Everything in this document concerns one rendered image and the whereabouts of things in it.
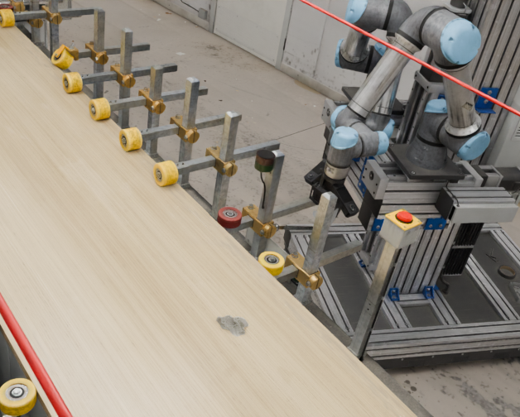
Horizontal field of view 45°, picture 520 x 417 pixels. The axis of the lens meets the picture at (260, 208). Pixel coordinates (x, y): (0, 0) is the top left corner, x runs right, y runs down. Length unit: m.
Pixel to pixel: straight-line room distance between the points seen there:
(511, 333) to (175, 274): 1.76
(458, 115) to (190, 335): 1.10
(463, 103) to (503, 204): 0.54
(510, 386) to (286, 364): 1.73
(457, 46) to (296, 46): 3.62
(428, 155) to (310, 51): 3.15
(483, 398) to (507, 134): 1.18
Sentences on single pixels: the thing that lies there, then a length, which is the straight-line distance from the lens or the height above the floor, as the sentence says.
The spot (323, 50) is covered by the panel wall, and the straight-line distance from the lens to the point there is 5.28.
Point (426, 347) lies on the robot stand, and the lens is 2.90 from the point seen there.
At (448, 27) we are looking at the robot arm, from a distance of 1.94.
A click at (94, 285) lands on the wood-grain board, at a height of 0.90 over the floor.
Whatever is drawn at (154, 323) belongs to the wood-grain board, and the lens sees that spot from 1.69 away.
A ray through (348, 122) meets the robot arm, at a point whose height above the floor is 1.25.
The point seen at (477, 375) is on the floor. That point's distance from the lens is 3.18.
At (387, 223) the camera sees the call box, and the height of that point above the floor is 1.20.
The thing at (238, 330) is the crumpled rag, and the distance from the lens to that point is 1.69.
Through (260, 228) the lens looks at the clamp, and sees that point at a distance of 2.14.
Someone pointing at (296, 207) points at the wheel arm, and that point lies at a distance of 2.28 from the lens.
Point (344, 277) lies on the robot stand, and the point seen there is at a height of 0.21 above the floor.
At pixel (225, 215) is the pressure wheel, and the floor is 0.91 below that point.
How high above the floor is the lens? 2.12
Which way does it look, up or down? 34 degrees down
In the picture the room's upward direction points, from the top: 11 degrees clockwise
